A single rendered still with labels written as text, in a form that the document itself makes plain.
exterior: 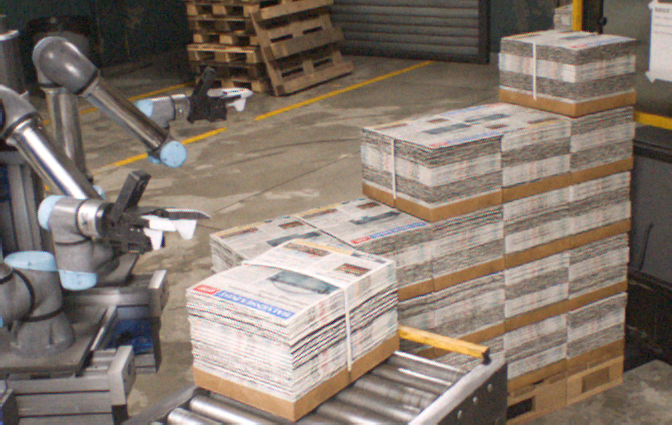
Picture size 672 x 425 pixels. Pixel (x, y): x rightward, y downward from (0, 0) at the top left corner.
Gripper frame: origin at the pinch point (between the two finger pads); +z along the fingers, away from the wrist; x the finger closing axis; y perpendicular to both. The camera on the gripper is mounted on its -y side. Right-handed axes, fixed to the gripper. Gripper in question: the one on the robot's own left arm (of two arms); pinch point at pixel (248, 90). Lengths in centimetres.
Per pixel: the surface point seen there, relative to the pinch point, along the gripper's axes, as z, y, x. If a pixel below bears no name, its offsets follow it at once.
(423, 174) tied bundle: 41, 21, 38
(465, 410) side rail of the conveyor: -4, 29, 133
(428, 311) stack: 40, 63, 48
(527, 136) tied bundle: 80, 15, 36
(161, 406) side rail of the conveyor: -60, 30, 103
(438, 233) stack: 45, 39, 43
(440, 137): 51, 13, 30
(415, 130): 50, 14, 18
